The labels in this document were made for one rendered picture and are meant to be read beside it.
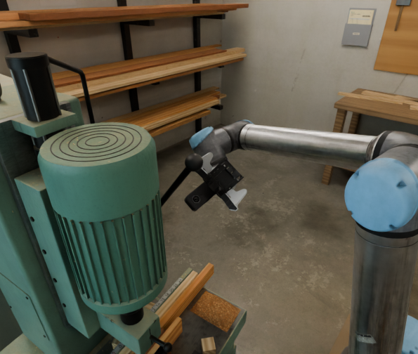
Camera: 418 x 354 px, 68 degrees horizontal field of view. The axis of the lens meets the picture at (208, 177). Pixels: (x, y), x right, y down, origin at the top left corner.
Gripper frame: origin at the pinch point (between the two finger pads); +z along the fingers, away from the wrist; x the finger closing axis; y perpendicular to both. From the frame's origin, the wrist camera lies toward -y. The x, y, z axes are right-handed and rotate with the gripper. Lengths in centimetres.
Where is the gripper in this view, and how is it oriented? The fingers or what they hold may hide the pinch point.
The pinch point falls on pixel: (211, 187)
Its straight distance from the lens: 69.7
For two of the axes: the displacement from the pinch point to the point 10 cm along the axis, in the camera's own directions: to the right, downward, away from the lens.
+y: 7.3, -6.8, -0.5
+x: 6.8, 7.3, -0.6
